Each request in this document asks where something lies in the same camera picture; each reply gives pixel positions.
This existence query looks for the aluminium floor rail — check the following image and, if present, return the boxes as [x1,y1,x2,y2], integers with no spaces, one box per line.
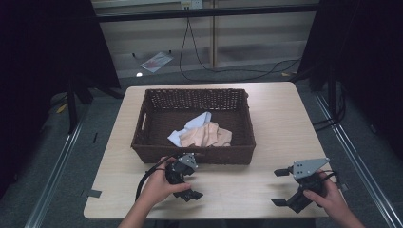
[314,92,403,228]
[24,118,85,228]

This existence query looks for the white wall socket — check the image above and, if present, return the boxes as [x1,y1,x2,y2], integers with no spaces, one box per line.
[181,0,204,10]

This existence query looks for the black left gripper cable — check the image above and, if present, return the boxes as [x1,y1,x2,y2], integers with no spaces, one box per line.
[135,156,174,202]

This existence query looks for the white cloth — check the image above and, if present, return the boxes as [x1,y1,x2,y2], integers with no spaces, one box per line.
[166,111,213,148]

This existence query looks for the clear plastic bag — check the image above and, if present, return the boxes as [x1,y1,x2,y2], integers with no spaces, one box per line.
[140,51,175,74]

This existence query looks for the person's left hand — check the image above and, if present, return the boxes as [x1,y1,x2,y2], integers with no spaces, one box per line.
[139,156,193,209]

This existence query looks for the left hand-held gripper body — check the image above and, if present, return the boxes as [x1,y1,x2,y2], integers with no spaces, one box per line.
[164,152,200,186]

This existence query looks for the black metal stand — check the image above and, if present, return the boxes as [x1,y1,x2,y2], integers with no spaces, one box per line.
[326,65,347,123]
[64,74,125,135]

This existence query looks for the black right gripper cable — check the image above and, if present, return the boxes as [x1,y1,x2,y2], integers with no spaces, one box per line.
[318,170,338,185]

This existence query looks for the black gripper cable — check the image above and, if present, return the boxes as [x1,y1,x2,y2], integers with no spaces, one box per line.
[318,170,338,185]
[135,156,174,202]

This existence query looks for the black tape strip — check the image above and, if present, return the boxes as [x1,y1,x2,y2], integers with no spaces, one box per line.
[82,188,103,200]

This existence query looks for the person's right hand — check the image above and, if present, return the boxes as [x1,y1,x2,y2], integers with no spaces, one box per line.
[302,170,347,220]

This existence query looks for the long black floor cable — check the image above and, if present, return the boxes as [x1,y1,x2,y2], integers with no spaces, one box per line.
[178,17,302,83]

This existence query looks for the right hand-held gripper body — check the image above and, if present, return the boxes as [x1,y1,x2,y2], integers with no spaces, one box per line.
[287,157,331,214]

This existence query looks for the black stand cables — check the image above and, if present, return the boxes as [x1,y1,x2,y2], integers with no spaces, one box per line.
[311,115,347,133]

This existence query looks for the brown wicker basket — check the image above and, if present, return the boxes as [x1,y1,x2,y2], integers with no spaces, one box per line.
[130,88,257,166]

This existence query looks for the peach cloth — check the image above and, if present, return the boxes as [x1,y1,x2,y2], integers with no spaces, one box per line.
[179,122,233,148]

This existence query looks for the black curtain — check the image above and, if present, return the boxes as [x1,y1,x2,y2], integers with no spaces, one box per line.
[296,0,403,161]
[0,0,122,200]

